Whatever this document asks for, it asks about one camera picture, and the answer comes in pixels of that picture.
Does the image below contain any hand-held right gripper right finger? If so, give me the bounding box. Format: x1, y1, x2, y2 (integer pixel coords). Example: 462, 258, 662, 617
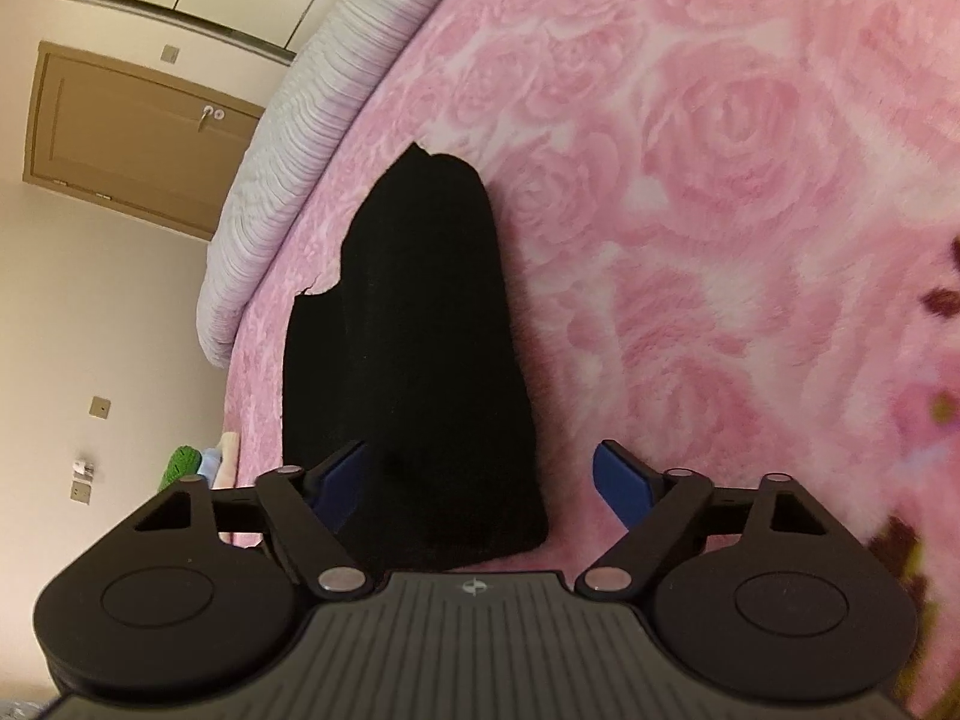
574, 440, 832, 603

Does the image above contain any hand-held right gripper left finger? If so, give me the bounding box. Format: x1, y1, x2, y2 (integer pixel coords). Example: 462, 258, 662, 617
129, 440, 377, 603

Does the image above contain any black knit cardigan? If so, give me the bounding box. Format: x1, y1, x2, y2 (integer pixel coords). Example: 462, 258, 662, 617
281, 141, 551, 571

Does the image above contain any cream folded cloth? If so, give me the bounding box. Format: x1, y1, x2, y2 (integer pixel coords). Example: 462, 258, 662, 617
216, 431, 242, 492

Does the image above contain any green folded towel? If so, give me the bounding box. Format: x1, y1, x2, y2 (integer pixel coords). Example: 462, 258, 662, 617
161, 445, 205, 492

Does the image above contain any pink floral blanket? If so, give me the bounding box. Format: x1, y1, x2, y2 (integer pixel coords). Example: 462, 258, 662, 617
217, 0, 960, 713

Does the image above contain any lilac pleated duvet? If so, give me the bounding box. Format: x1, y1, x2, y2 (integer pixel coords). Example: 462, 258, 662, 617
196, 0, 488, 368

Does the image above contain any brown wooden door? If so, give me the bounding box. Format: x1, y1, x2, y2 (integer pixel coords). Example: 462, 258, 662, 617
22, 41, 267, 242

